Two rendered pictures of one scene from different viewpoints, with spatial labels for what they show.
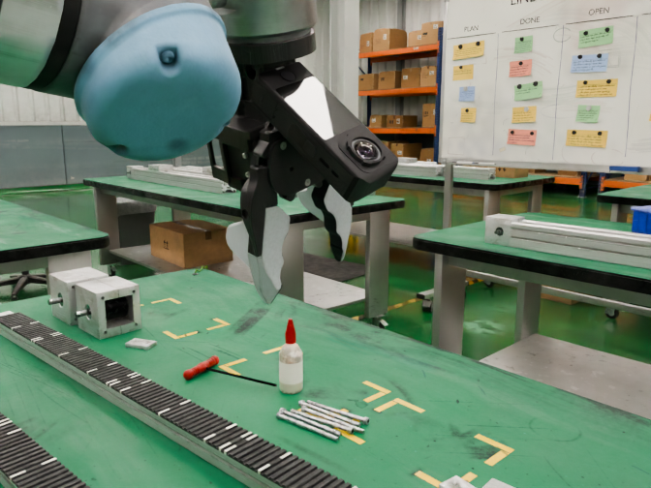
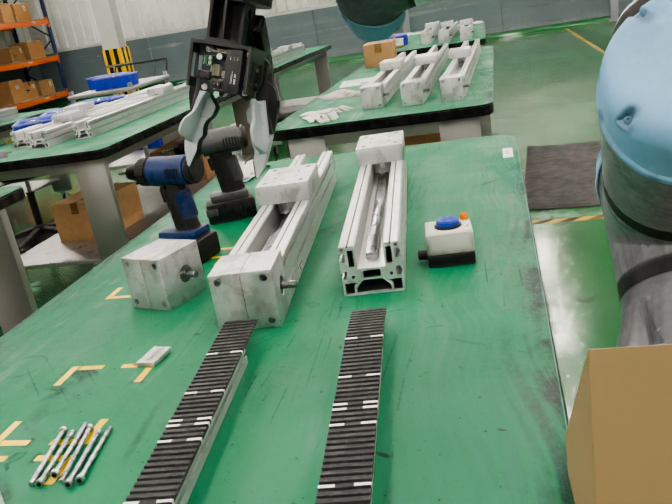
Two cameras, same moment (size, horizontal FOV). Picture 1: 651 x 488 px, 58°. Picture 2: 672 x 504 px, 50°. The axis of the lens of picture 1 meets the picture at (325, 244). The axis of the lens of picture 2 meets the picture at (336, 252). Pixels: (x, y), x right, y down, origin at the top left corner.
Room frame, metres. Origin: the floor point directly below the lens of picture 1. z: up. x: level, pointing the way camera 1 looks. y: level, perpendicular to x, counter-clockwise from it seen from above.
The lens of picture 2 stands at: (0.88, 0.81, 1.23)
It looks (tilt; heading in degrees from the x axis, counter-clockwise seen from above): 19 degrees down; 237
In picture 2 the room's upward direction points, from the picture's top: 10 degrees counter-clockwise
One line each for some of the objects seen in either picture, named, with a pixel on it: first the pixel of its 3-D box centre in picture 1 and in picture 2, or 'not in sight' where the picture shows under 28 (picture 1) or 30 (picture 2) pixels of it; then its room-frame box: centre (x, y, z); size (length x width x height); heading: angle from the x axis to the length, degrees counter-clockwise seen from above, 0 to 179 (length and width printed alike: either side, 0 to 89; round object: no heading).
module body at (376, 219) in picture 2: not in sight; (380, 200); (-0.02, -0.36, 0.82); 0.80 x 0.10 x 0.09; 48
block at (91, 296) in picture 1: (103, 307); not in sight; (1.15, 0.45, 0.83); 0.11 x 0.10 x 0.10; 135
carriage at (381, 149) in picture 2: not in sight; (382, 153); (-0.18, -0.55, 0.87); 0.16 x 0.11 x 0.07; 48
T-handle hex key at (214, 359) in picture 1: (235, 375); not in sight; (0.90, 0.15, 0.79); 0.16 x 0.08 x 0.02; 62
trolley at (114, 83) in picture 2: not in sight; (133, 125); (-1.27, -5.35, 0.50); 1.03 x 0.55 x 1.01; 48
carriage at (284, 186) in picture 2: not in sight; (290, 189); (0.12, -0.49, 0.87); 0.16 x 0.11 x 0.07; 48
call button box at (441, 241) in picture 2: not in sight; (444, 242); (0.08, -0.07, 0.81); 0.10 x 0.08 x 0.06; 138
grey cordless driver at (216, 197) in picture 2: not in sight; (212, 176); (0.18, -0.75, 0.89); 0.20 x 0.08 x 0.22; 156
